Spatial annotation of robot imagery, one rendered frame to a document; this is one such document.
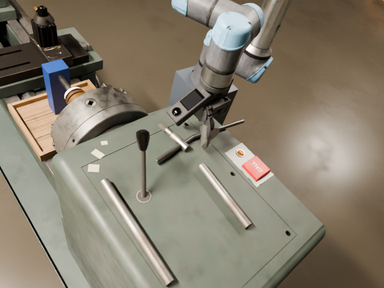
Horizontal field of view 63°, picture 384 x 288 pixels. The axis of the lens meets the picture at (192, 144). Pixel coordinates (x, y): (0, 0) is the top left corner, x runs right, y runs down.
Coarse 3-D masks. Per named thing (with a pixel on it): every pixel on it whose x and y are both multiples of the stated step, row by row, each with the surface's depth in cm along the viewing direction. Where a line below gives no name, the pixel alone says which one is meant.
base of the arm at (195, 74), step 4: (196, 64) 130; (200, 64) 125; (196, 68) 128; (200, 68) 126; (192, 72) 131; (196, 72) 128; (200, 72) 126; (192, 76) 130; (196, 76) 128; (192, 80) 130; (196, 80) 128; (196, 84) 129
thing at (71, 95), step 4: (72, 92) 111; (76, 92) 111; (80, 92) 111; (84, 92) 112; (68, 96) 111; (72, 96) 109; (76, 96) 109; (68, 100) 111; (72, 100) 109; (68, 104) 110
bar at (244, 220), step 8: (200, 168) 83; (208, 168) 83; (208, 176) 82; (216, 184) 80; (224, 192) 79; (224, 200) 79; (232, 200) 78; (232, 208) 78; (240, 216) 76; (248, 224) 75
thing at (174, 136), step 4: (160, 124) 89; (164, 124) 90; (160, 128) 90; (164, 128) 89; (168, 128) 89; (168, 132) 88; (172, 132) 88; (172, 136) 88; (176, 136) 87; (172, 140) 88; (176, 140) 87; (180, 140) 87; (184, 144) 86; (188, 144) 87; (184, 148) 86; (188, 148) 87
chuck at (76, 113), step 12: (84, 96) 95; (96, 96) 95; (108, 96) 97; (120, 96) 99; (132, 96) 109; (72, 108) 94; (84, 108) 93; (96, 108) 93; (60, 120) 94; (72, 120) 92; (84, 120) 91; (60, 132) 94; (72, 132) 92; (60, 144) 95
